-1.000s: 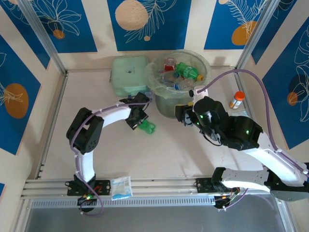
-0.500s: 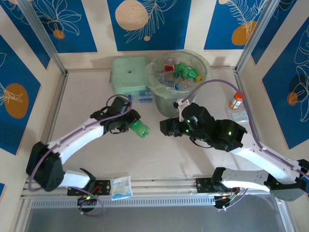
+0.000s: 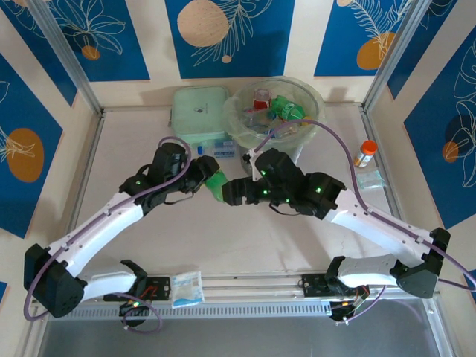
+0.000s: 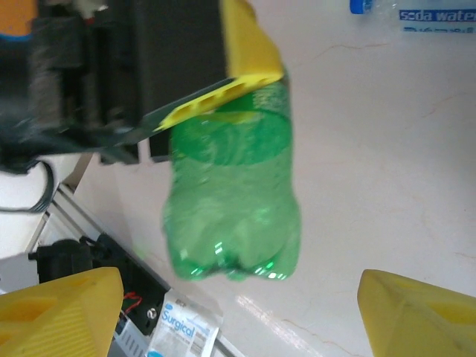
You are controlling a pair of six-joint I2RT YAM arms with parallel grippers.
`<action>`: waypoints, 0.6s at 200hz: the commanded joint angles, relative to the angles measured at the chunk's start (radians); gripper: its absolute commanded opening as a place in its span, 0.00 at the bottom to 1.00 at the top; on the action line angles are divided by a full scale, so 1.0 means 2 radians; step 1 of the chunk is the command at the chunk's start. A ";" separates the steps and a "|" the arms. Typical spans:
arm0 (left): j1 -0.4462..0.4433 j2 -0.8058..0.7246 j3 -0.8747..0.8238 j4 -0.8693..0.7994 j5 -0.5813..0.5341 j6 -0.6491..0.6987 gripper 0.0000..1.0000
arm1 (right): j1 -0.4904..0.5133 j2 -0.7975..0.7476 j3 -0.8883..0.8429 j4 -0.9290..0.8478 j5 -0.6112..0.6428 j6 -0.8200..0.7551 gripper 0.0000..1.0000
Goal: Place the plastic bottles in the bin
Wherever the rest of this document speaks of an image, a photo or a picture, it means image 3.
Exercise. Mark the grey metal panel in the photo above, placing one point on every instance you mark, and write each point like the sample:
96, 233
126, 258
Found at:
241, 340

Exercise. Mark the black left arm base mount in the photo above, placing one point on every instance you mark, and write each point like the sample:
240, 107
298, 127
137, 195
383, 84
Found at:
160, 287

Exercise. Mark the white blue wipes packet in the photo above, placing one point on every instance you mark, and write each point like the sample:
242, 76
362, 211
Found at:
187, 288

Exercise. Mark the mint green zip case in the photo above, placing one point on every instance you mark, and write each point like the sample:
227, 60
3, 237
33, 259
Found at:
197, 119

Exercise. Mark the grey-green plastic bin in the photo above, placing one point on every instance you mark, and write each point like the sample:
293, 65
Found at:
294, 150

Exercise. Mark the aluminium frame post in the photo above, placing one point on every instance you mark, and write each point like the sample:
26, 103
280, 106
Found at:
63, 48
398, 48

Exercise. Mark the aluminium side rail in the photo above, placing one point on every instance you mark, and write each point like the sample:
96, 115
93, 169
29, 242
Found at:
386, 197
89, 160

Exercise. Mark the green bin liner bag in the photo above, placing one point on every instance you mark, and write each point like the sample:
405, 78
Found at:
231, 119

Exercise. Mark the aluminium front rail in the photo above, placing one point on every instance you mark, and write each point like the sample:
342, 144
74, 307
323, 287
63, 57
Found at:
253, 288

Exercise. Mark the clear bottle light blue label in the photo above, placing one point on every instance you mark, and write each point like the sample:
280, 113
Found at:
225, 150

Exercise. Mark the clear plastic bottle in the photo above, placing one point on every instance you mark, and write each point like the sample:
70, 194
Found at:
251, 118

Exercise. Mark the green bottle yellow cap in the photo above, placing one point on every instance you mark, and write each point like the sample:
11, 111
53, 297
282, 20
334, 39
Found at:
292, 111

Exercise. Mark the orange cap pill bottle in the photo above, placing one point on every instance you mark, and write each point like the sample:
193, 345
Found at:
363, 156

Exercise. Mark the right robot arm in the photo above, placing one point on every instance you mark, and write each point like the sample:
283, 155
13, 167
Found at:
379, 227

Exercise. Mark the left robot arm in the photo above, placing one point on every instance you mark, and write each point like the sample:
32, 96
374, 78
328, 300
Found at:
100, 227

